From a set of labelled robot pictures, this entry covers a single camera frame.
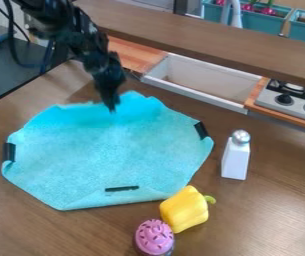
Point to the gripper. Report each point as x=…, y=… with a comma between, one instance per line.
x=105, y=74

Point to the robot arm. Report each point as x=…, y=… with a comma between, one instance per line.
x=65, y=25

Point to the blue cloth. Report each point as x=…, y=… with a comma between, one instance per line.
x=105, y=150

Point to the toy sink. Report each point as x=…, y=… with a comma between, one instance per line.
x=201, y=81

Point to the yellow toy pepper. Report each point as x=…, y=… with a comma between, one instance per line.
x=185, y=210

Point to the white salt shaker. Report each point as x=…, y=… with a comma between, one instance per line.
x=236, y=156

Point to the pink toy cupcake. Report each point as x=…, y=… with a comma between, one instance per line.
x=154, y=237

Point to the toy stove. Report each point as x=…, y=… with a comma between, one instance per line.
x=292, y=100

